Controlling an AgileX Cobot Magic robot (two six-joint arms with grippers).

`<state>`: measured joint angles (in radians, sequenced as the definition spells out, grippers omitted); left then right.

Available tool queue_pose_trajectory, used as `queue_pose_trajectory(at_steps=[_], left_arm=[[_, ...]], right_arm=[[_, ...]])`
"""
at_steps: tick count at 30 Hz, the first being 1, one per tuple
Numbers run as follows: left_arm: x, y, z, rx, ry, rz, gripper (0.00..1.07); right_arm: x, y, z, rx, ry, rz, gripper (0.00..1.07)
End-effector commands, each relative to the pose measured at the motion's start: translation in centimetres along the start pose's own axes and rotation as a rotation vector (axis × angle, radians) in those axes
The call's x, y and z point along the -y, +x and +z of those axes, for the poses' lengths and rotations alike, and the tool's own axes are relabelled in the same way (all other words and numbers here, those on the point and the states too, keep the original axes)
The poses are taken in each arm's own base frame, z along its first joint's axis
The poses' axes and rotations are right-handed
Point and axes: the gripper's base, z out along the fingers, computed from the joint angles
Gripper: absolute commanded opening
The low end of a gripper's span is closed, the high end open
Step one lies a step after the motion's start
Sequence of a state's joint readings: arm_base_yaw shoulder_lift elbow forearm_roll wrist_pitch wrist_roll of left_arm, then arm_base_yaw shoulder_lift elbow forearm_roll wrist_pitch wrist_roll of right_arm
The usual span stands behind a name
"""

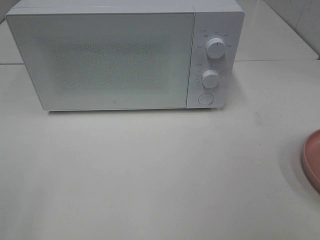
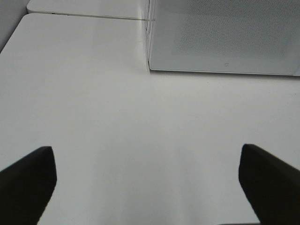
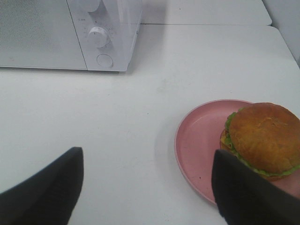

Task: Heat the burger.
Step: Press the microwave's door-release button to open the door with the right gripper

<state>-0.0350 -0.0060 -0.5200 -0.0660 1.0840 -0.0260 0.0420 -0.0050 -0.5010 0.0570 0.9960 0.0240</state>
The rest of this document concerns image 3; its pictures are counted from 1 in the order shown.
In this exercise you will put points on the pink round plate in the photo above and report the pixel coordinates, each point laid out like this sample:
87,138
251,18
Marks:
197,138

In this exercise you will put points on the white microwave door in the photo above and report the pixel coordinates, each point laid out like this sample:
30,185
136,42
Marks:
38,34

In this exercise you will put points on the burger with lettuce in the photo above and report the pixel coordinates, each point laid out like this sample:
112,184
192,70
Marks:
265,137

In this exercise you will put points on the white microwave oven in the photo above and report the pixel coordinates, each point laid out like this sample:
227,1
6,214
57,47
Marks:
120,18

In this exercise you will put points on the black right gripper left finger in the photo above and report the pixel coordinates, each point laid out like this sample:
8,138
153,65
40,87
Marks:
47,197

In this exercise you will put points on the round white door button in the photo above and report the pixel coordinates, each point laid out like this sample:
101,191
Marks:
104,61

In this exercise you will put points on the white microwave knob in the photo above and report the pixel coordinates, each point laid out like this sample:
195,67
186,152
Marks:
91,5
98,37

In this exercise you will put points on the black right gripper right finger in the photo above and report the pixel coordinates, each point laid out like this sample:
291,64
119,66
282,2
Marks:
245,198

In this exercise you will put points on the lower white microwave knob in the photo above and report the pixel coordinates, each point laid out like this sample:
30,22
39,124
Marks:
98,37

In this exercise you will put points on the upper white microwave knob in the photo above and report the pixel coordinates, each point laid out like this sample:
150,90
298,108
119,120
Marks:
91,5

